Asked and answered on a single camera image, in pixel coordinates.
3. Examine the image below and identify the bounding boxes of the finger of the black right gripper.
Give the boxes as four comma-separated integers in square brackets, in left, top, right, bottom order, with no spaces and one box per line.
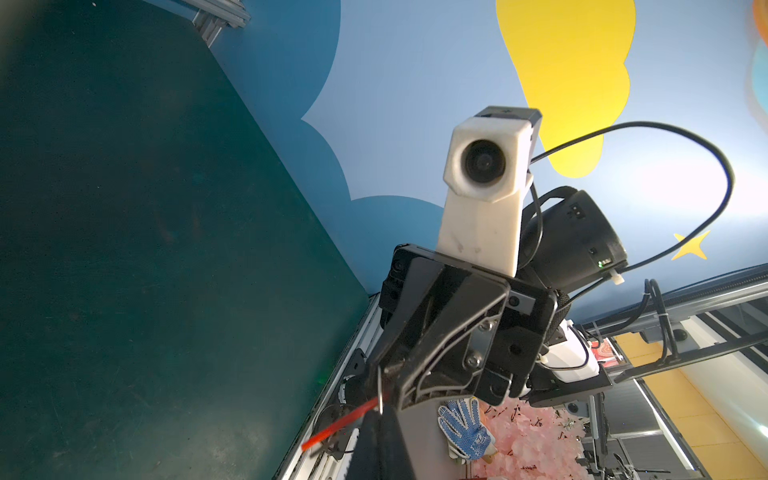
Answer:
[390,274,510,410]
[363,263,456,390]

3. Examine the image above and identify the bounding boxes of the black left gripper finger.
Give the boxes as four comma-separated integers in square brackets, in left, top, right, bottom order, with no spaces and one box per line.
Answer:
[346,405,416,480]

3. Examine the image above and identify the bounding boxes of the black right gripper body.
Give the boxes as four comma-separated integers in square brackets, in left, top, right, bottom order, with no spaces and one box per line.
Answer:
[379,244,557,406]

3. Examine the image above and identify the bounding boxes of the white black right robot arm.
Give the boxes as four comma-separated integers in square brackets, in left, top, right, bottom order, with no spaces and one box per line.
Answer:
[362,187,627,410]

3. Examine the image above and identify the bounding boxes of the blue white work glove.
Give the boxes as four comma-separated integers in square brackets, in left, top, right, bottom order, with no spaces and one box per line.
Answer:
[437,397,498,462]

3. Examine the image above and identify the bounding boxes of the pink fluffy material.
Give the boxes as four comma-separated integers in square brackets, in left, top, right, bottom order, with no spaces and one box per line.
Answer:
[471,398,592,479]

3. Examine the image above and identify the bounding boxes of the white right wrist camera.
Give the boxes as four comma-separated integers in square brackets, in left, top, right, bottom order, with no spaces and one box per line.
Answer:
[436,106,542,277]

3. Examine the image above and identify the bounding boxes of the black right camera cable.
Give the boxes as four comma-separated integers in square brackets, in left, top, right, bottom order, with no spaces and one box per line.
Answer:
[527,121,736,283]

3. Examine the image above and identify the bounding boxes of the aluminium right corner post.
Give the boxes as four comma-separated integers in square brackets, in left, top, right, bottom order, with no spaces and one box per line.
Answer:
[183,0,251,48]

